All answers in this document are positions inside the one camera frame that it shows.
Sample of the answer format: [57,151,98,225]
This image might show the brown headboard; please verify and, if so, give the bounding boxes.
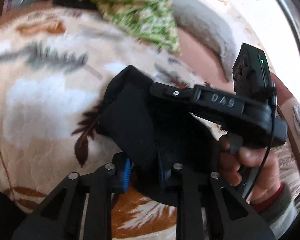
[270,73,300,173]

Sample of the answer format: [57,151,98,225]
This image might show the green white patterned cloth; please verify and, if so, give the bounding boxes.
[78,0,180,53]

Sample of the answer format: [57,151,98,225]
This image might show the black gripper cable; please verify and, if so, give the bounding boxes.
[244,87,278,201]

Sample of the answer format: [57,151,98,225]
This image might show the striped floral bedspread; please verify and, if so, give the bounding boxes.
[273,142,300,199]

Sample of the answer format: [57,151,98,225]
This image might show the right forearm sleeve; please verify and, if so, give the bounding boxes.
[251,183,298,238]

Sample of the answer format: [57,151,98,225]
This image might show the leaf-patterned fleece blanket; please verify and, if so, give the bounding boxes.
[0,6,205,239]

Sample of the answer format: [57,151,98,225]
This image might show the pink bed sheet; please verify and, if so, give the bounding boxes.
[178,28,234,93]

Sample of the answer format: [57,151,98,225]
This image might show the right hand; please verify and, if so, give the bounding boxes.
[219,135,282,204]

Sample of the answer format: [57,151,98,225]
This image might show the black camera box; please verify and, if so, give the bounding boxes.
[232,43,272,102]

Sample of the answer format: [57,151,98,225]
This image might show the black pants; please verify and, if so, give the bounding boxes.
[95,65,219,206]

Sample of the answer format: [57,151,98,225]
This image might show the grey quilted cloth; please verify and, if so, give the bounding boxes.
[172,0,239,82]

